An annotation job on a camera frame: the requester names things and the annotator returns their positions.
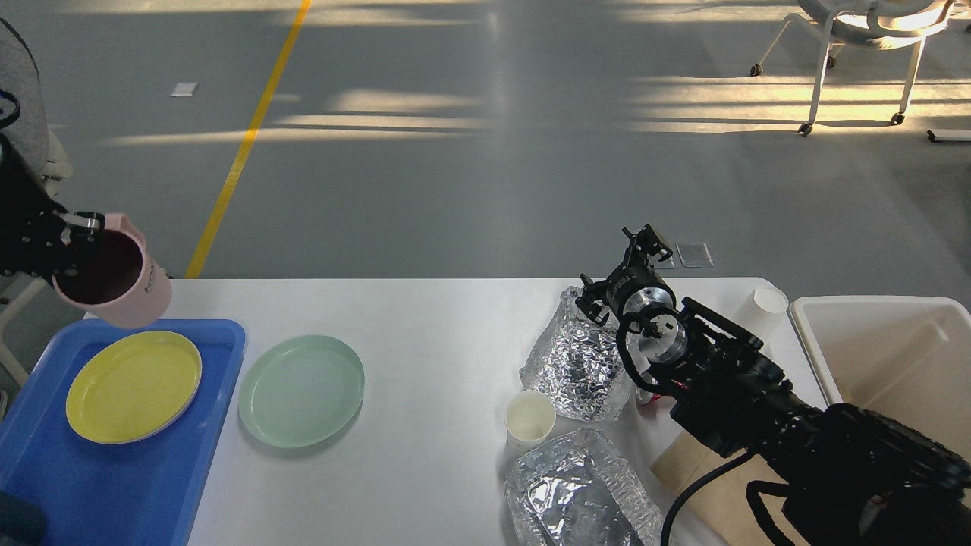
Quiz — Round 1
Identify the pink mug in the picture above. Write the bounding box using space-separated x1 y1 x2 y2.
52 213 172 329

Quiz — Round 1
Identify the foil container lower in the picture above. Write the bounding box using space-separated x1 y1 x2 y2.
505 428 665 545

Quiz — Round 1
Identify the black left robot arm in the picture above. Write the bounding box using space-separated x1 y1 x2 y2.
1 136 106 282

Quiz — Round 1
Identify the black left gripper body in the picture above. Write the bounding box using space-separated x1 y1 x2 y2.
1 171 69 278

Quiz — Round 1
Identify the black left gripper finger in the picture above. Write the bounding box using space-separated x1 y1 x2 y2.
58 212 106 278

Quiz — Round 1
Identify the blue plastic tray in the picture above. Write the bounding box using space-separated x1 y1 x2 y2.
1 319 246 545

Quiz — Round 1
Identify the white office chair right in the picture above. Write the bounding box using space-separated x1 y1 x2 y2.
750 1 956 137

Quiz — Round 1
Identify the white plastic bin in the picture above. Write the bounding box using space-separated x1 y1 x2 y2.
790 295 970 456

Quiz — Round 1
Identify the dark teal mug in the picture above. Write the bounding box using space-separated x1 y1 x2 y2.
1 491 46 545

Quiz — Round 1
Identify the brown paper bag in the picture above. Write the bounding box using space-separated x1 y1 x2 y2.
651 431 786 545

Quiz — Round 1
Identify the white chair left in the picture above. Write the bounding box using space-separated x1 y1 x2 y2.
0 129 73 384

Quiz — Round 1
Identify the person in grey sweater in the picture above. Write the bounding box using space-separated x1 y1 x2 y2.
1 20 49 175

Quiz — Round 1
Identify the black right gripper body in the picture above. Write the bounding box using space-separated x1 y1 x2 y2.
604 263 675 318

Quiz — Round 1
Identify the clear floor plate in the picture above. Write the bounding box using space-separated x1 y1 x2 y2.
676 242 715 268

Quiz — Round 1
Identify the yellow plate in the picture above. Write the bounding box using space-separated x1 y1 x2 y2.
65 331 203 445

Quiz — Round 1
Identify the white floor marker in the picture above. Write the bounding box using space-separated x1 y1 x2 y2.
170 82 199 98

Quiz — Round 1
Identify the crumpled foil upper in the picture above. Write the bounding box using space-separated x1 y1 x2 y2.
519 286 633 422

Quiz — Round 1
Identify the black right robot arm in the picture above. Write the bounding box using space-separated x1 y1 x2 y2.
576 225 970 545

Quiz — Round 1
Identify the translucent plastic cup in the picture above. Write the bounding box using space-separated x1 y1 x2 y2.
735 286 790 356

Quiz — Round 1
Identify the white paper cup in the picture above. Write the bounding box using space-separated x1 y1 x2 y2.
505 390 556 450

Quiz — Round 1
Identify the light green plate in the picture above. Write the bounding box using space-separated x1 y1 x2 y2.
238 335 366 450

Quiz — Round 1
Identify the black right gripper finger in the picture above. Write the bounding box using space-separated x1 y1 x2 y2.
621 224 674 266
573 276 616 326

